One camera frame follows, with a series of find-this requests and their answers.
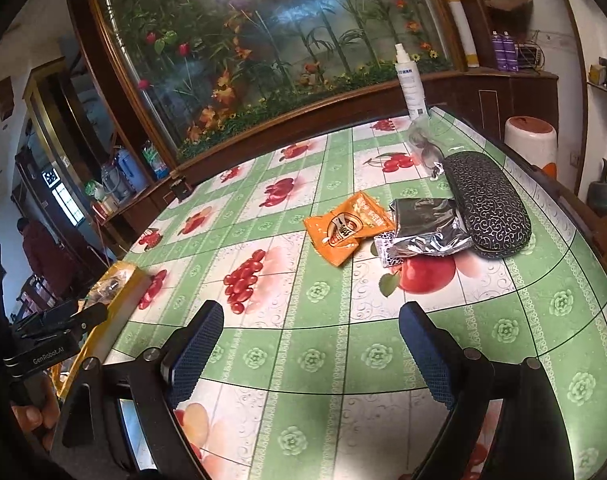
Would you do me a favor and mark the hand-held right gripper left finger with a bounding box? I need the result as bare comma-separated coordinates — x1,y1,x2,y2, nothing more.
50,300,225,480

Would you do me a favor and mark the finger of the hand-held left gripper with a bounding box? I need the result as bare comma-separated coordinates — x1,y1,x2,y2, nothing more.
12,300,80,334
27,304,110,344

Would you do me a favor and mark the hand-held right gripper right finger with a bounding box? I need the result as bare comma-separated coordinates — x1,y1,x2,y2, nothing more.
397,301,573,480

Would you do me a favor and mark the small white patterned snack packet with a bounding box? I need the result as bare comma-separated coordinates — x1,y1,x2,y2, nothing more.
373,231,402,270

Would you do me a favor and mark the silver foil snack packet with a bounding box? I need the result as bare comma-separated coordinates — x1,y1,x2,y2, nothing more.
387,197,475,259

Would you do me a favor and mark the orange snack packet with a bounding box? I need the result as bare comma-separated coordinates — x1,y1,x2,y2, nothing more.
303,191,397,267

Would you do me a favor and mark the person's left hand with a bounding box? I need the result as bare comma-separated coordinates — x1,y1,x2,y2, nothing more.
11,399,62,453

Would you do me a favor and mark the fruit print green tablecloth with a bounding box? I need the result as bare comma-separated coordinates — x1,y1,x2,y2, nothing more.
100,107,607,480

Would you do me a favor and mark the barred window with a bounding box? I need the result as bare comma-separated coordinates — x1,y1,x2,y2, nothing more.
52,182,89,229

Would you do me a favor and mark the grey thermos flask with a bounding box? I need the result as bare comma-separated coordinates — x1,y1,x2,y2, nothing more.
101,162,129,202

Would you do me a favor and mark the black patterned glasses case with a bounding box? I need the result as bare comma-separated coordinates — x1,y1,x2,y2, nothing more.
441,151,533,260

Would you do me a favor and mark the blue thermos flask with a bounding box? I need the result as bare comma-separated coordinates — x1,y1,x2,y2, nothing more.
116,148,147,192

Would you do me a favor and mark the small black box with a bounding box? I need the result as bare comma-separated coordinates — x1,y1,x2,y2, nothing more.
169,175,192,203

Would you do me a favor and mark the clear water bottle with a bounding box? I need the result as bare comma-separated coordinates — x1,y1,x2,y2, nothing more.
142,140,169,181

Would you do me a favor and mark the clear plastic bag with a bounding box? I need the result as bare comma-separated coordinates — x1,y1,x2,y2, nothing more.
408,115,452,181

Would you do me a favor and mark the white orange bin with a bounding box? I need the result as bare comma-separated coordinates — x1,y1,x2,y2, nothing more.
503,115,558,177

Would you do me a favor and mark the dark ceramic vase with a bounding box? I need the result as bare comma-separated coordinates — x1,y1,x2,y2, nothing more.
585,158,607,211

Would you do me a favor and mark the wooden cabinet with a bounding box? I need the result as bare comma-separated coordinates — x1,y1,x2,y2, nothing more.
103,70,560,241

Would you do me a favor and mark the white spray bottle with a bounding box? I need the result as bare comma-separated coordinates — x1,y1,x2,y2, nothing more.
394,43,429,121

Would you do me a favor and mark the glass flower display case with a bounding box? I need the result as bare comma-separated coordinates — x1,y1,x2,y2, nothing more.
82,0,470,167

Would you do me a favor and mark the white rolled paper tube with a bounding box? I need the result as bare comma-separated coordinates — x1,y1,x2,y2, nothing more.
440,0,482,69

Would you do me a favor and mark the wire basket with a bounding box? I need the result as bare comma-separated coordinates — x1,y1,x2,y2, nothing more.
515,42,545,71

